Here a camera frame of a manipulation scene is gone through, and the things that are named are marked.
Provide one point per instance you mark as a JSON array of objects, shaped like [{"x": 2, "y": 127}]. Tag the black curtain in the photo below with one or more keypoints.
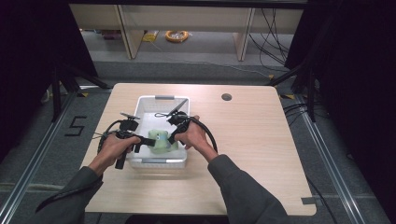
[
  {"x": 358, "y": 77},
  {"x": 31, "y": 62}
]

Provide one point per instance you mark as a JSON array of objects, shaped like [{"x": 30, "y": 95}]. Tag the person's left hand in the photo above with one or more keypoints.
[{"x": 112, "y": 151}]

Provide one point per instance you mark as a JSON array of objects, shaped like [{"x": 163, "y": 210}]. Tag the grey tape strip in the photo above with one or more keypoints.
[{"x": 308, "y": 201}]

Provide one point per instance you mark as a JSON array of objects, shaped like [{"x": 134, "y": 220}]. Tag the person's right hand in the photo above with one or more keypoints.
[{"x": 194, "y": 137}]

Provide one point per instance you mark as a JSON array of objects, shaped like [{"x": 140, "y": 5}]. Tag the black metal stand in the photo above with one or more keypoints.
[
  {"x": 56, "y": 93},
  {"x": 311, "y": 93}
]

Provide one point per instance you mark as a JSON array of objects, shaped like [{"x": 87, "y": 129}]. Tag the white plastic basket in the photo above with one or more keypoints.
[{"x": 152, "y": 158}]

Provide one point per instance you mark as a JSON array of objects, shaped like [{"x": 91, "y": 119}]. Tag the yellow packet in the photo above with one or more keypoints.
[{"x": 150, "y": 36}]

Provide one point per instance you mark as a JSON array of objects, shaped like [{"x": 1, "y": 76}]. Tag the aluminium floor rail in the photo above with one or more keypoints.
[
  {"x": 330, "y": 158},
  {"x": 34, "y": 158}
]

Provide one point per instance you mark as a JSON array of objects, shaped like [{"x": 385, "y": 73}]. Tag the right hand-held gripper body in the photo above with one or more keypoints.
[{"x": 179, "y": 117}]

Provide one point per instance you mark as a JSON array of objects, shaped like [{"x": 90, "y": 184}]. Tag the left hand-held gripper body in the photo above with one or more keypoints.
[{"x": 126, "y": 129}]

